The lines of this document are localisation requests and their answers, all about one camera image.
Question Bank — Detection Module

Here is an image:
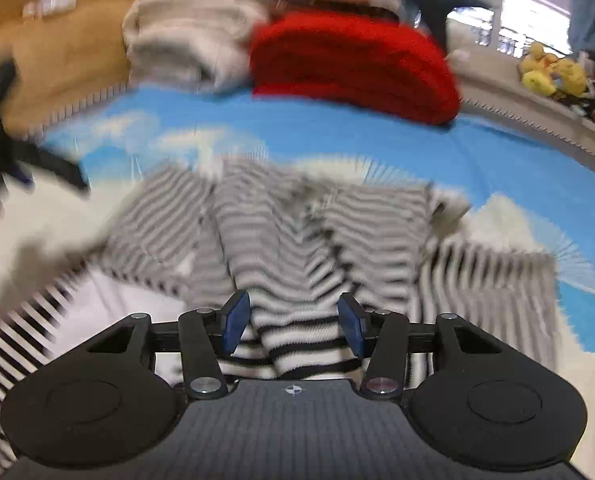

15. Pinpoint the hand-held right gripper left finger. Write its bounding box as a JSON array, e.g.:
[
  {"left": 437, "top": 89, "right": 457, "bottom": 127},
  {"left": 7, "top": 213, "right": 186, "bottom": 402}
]
[{"left": 84, "top": 290, "right": 252, "bottom": 402}]

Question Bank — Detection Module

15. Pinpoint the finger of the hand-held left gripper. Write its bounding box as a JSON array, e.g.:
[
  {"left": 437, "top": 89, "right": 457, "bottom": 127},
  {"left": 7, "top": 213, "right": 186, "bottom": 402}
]
[{"left": 6, "top": 137, "right": 91, "bottom": 195}]

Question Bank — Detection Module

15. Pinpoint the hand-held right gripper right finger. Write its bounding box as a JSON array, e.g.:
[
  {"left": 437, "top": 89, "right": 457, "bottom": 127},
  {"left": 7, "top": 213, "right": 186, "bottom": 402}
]
[{"left": 337, "top": 294, "right": 507, "bottom": 402}]

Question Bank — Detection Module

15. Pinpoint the black white striped small top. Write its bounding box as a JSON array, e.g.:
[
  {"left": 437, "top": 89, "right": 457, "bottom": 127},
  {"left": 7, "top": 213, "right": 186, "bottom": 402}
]
[{"left": 0, "top": 156, "right": 559, "bottom": 480}]

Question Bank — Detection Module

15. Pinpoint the tissue pack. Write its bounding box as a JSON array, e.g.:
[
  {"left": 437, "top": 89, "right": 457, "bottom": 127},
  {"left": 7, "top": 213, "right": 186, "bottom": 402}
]
[{"left": 22, "top": 0, "right": 77, "bottom": 20}]

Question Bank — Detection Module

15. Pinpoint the red folded blanket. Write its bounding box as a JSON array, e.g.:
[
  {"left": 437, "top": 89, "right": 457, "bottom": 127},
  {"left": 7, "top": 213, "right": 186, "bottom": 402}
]
[{"left": 250, "top": 10, "right": 463, "bottom": 127}]

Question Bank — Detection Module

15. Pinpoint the white window sill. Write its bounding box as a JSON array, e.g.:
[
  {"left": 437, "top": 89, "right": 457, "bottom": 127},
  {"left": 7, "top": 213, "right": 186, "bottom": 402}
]
[{"left": 446, "top": 24, "right": 595, "bottom": 183}]

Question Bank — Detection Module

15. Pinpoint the yellow duck plush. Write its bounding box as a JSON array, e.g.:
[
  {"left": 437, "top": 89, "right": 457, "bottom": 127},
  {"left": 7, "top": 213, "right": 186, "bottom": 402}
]
[{"left": 519, "top": 41, "right": 561, "bottom": 97}]

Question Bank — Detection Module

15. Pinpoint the teal shark plush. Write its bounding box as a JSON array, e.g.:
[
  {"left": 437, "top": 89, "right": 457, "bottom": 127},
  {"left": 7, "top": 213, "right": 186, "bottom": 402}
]
[{"left": 297, "top": 0, "right": 494, "bottom": 57}]

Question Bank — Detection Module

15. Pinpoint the yellow bear plush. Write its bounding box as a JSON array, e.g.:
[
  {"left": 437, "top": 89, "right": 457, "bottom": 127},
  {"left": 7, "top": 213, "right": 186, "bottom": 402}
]
[{"left": 551, "top": 56, "right": 591, "bottom": 100}]

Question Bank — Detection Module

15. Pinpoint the white framed window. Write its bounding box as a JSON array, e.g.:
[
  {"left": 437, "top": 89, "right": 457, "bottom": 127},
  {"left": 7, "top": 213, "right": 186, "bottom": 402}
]
[{"left": 416, "top": 0, "right": 574, "bottom": 57}]

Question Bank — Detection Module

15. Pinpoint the wooden bed frame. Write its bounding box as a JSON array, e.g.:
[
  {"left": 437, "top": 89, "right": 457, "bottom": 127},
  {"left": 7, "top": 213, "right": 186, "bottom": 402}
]
[{"left": 0, "top": 0, "right": 171, "bottom": 136}]

